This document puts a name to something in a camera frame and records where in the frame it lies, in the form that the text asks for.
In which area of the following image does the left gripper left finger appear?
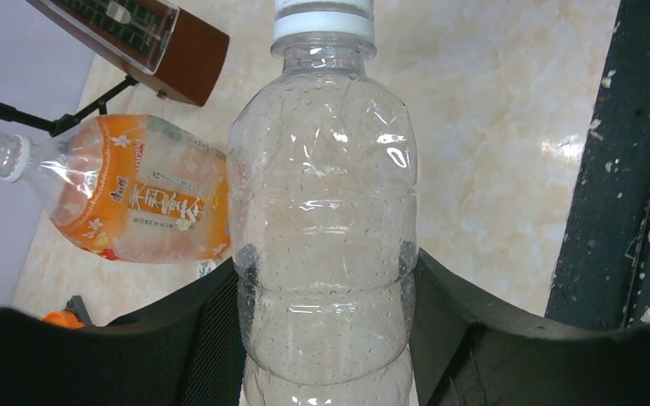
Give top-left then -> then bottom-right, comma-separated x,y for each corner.
0,261 -> 245,405

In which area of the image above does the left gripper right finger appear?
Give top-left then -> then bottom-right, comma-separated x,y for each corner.
410,251 -> 650,405

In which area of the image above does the orange clear plastic bottle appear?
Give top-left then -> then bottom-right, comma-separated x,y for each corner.
0,114 -> 230,264

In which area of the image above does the clear bottle blue cap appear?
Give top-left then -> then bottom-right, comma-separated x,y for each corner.
228,31 -> 418,405

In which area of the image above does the white blue Pocari cap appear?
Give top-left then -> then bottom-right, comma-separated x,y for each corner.
273,0 -> 376,45

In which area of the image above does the orange tape dispenser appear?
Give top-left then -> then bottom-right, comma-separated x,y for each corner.
42,310 -> 85,329

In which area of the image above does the brown metronome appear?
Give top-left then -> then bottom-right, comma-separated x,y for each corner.
30,0 -> 229,107

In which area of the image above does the black tripod stand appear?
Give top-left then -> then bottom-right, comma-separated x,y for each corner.
0,75 -> 139,138

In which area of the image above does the grey square base plate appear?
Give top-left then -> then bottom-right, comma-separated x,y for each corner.
64,295 -> 93,326

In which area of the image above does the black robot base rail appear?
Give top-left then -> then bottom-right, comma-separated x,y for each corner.
545,1 -> 650,331

